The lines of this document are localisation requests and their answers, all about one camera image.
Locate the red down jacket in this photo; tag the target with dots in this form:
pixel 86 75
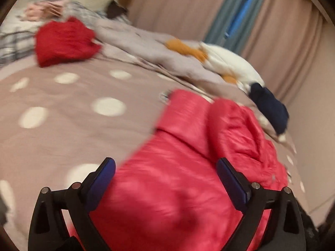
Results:
pixel 62 41

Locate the pink hooded down jacket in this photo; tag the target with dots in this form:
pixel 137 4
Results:
pixel 170 188

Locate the grey crumpled blanket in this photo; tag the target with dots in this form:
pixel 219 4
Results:
pixel 146 47

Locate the blue-grey sheer curtain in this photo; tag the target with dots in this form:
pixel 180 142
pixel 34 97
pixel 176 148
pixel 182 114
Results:
pixel 222 18

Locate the brown dotted duvet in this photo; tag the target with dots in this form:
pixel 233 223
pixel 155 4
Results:
pixel 65 136

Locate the plaid bed sheet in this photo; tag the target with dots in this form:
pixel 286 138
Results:
pixel 15 44

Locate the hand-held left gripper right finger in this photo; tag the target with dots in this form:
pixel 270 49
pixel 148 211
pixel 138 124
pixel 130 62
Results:
pixel 233 185

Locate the pink curtain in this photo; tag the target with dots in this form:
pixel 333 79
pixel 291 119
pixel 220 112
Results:
pixel 183 5
pixel 288 44

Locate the navy folded garment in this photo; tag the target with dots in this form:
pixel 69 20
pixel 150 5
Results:
pixel 272 109

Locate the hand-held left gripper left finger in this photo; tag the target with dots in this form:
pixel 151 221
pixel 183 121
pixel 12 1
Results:
pixel 100 185

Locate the dark cloth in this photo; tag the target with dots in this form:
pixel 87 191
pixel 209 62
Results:
pixel 314 230

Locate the white goose plush toy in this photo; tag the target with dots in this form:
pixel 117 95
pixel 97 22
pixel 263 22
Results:
pixel 230 60

